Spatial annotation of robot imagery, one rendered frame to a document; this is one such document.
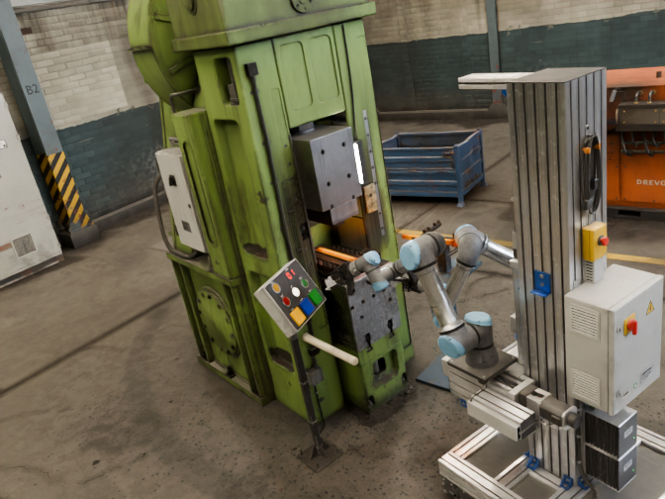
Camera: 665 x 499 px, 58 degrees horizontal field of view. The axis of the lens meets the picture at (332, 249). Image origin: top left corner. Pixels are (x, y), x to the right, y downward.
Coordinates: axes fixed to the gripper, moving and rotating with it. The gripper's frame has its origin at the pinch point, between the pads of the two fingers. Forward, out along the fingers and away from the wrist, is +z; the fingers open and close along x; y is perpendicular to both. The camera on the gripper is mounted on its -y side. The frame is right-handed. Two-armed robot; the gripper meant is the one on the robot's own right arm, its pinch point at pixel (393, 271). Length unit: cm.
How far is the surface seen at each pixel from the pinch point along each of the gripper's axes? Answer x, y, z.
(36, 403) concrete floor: -163, 101, 243
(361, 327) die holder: -9.5, 38.5, 24.7
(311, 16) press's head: 5, -136, 39
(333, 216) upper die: -10.4, -31.6, 30.8
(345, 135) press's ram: 8, -73, 31
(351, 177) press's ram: 7, -49, 31
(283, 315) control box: -70, -5, 7
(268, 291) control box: -71, -17, 13
